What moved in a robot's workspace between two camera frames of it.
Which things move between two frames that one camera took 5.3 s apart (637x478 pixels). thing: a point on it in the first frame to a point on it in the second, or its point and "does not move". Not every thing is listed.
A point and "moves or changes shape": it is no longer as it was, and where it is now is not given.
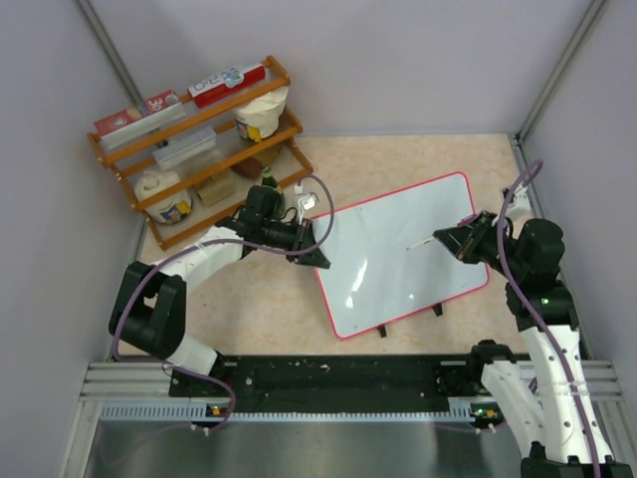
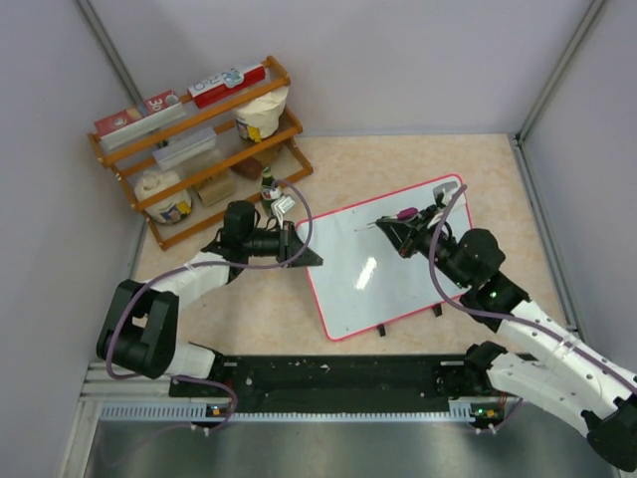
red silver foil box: (128, 123) does not move
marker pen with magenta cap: (420, 243) moves or changes shape
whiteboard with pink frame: (384, 262) does not move
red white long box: (226, 85) does not move
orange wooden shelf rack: (188, 167) does not move
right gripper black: (464, 241) to (407, 235)
